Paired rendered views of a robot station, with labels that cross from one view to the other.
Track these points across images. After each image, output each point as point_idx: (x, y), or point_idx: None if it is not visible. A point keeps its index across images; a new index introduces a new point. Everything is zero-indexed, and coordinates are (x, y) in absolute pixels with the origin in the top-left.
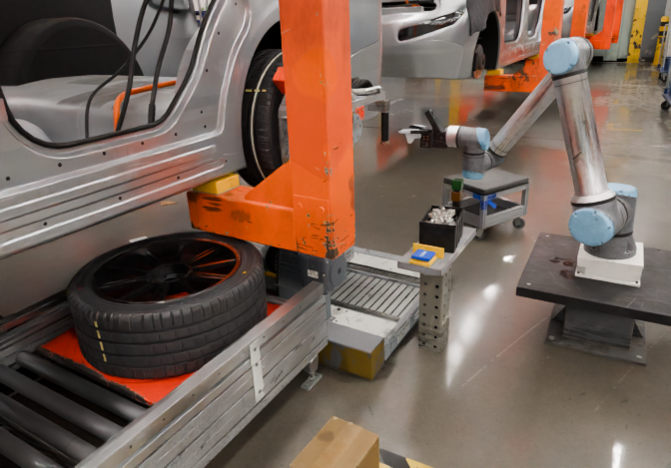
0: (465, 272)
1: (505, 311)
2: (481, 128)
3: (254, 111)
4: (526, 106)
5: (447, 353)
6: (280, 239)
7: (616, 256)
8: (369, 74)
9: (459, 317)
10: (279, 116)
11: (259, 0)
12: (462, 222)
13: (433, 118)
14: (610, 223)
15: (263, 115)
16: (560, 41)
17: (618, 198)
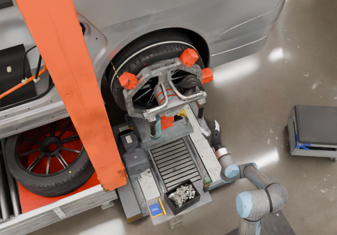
0: (247, 180)
1: (231, 226)
2: (231, 167)
3: (112, 82)
4: (255, 182)
5: (174, 232)
6: None
7: None
8: (251, 34)
9: (205, 213)
10: (123, 93)
11: (116, 34)
12: (197, 199)
13: (214, 138)
14: None
15: (114, 89)
16: (242, 201)
17: None
